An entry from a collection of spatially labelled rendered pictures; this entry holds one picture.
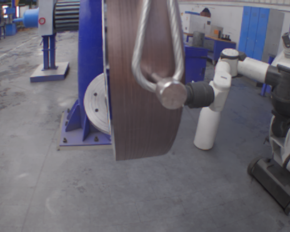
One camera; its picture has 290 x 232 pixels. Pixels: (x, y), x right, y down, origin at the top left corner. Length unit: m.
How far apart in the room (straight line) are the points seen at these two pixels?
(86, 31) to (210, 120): 1.32
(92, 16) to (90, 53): 0.33
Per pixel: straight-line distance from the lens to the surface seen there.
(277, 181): 1.77
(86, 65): 1.90
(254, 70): 0.95
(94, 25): 1.83
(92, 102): 0.67
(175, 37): 0.21
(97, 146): 1.99
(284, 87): 0.93
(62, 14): 3.85
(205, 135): 2.03
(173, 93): 0.16
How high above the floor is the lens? 1.17
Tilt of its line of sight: 27 degrees down
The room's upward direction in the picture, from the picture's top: 5 degrees clockwise
